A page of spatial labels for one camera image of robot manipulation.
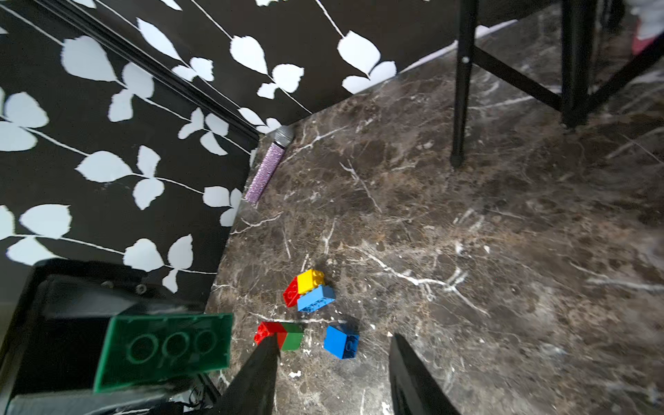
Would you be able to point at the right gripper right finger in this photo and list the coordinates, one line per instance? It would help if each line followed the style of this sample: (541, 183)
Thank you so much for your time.
(413, 389)

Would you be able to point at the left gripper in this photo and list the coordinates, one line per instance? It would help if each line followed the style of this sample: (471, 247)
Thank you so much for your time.
(51, 352)

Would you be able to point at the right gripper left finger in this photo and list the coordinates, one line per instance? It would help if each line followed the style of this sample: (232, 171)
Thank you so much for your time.
(252, 390)

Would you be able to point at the orange-red square lego brick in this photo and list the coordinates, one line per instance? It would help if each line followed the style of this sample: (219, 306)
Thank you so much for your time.
(267, 329)

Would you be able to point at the bright green square lego brick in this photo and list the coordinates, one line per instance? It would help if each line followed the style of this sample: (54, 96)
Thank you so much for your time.
(290, 337)

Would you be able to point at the dark green long lego brick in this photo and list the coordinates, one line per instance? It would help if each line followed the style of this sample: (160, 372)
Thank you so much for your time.
(146, 350)

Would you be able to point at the blue square lego brick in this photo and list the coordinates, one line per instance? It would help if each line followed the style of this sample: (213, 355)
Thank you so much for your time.
(341, 342)

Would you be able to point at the red lego brick far left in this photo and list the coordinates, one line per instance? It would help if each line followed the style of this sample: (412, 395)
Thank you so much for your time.
(291, 294)

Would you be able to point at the light blue long lego brick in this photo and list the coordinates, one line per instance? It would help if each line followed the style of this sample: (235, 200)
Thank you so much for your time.
(316, 299)

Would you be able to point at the yellow lego brick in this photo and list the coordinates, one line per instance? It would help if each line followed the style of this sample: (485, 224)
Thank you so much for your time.
(309, 280)

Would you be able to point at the purple glitter microphone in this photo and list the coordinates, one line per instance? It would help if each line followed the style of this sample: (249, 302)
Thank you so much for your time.
(282, 138)

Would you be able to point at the black perforated music stand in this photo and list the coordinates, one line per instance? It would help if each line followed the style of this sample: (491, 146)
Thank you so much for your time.
(572, 57)

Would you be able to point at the pink object behind stand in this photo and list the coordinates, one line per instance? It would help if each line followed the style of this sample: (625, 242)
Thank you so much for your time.
(649, 26)

